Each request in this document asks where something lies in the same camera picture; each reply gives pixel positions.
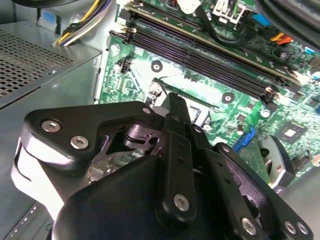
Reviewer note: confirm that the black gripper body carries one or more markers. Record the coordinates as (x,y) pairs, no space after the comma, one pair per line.
(120,212)

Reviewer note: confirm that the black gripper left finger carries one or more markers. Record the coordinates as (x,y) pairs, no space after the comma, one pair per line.
(75,122)

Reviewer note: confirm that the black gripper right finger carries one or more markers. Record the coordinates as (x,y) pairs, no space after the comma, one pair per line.
(240,190)

